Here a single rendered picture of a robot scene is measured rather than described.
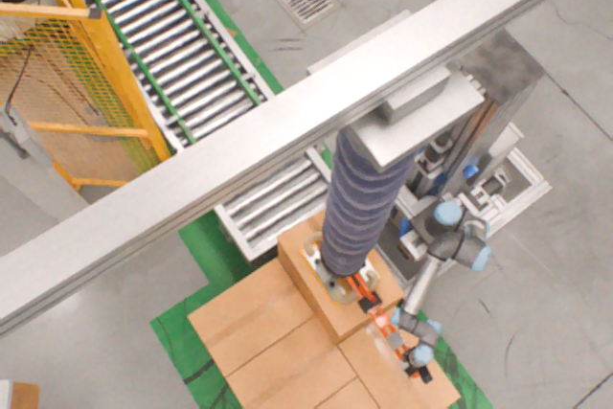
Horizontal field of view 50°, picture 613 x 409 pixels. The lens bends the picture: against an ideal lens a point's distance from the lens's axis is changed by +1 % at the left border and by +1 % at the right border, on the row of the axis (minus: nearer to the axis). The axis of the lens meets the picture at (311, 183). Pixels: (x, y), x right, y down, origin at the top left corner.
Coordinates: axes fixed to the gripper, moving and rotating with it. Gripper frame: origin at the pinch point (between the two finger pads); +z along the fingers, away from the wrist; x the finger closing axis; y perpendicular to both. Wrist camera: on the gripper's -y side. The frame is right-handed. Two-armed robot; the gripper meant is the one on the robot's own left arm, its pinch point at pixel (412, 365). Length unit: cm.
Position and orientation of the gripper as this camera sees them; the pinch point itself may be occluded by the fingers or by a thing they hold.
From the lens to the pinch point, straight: 318.5
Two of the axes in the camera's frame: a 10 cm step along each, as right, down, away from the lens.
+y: -5.3, -8.0, 2.8
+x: -8.5, 4.9, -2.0
